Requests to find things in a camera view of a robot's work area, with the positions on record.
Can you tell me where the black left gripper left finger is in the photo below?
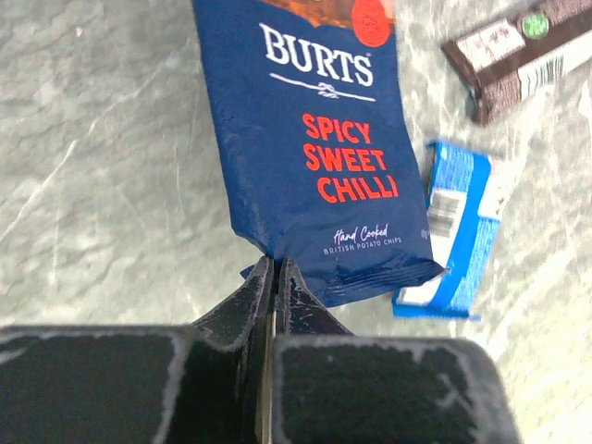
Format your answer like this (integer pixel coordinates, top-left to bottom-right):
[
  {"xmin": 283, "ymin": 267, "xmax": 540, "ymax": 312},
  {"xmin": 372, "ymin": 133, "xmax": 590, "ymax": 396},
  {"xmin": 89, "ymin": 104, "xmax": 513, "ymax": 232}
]
[{"xmin": 1, "ymin": 258, "xmax": 274, "ymax": 443}]

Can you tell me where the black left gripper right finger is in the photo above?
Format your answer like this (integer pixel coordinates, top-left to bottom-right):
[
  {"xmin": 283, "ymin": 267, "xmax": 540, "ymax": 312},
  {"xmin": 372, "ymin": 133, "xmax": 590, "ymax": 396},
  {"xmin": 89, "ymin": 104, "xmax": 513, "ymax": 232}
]
[{"xmin": 271, "ymin": 260, "xmax": 521, "ymax": 443}]

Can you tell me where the blue Burts chips bag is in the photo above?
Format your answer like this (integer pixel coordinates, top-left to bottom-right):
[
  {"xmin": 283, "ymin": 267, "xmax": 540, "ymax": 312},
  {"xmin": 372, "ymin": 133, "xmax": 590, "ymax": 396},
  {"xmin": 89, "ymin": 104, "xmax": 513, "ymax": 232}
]
[{"xmin": 193, "ymin": 0, "xmax": 443, "ymax": 307}]

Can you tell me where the blue cookie snack packet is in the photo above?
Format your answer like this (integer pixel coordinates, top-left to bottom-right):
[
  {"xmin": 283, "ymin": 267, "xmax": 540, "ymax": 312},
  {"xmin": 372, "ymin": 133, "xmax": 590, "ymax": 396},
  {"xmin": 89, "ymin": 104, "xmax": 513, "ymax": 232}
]
[{"xmin": 392, "ymin": 141, "xmax": 516, "ymax": 320}]

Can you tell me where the brown chocolate bar wrapper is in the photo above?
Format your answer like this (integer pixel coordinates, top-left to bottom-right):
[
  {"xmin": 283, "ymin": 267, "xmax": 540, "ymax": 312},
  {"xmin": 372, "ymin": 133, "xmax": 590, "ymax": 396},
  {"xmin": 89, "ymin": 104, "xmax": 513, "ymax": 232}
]
[{"xmin": 441, "ymin": 0, "xmax": 591, "ymax": 126}]

